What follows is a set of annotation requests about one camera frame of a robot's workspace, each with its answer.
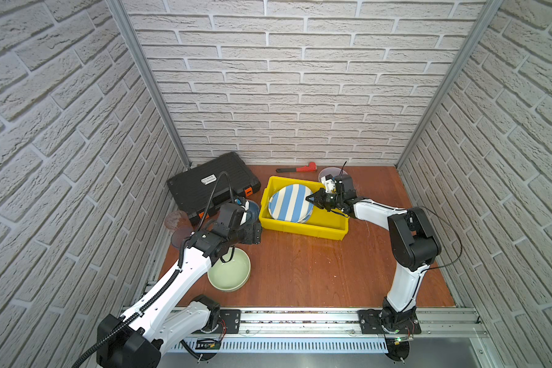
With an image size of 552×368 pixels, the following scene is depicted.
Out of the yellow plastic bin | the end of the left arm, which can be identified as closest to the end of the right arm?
the yellow plastic bin

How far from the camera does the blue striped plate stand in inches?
36.4

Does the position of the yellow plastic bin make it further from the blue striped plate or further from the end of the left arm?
the end of the left arm

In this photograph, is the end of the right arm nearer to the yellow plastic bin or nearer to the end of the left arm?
the yellow plastic bin
